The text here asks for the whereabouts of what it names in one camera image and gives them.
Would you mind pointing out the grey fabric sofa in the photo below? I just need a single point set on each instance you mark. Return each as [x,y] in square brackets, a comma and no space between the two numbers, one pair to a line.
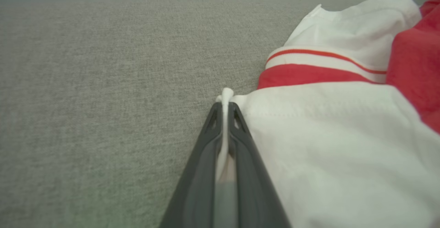
[103,100]

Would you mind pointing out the red white basketball jersey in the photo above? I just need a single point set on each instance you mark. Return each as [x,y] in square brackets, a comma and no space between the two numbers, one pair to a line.
[343,135]

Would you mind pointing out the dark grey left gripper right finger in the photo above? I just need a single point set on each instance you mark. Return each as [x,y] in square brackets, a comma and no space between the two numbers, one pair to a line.
[254,180]

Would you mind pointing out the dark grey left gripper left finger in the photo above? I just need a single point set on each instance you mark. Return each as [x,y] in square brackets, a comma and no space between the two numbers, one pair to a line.
[196,180]

